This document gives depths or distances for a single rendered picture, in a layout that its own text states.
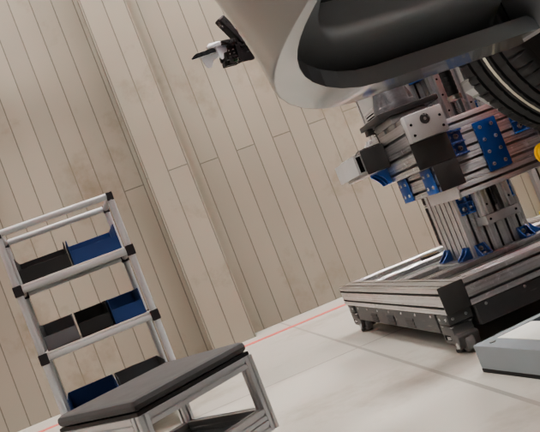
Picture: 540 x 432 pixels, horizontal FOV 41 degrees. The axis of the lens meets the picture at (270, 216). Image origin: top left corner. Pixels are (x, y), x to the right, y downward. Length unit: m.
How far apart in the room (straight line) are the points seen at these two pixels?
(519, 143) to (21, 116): 3.59
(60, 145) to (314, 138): 1.79
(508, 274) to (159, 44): 3.54
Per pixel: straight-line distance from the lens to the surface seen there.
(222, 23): 2.54
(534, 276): 2.48
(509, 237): 2.82
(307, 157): 5.27
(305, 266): 5.19
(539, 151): 2.07
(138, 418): 1.71
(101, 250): 3.13
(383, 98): 2.53
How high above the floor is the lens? 0.56
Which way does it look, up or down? 2 degrees up
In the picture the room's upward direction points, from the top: 21 degrees counter-clockwise
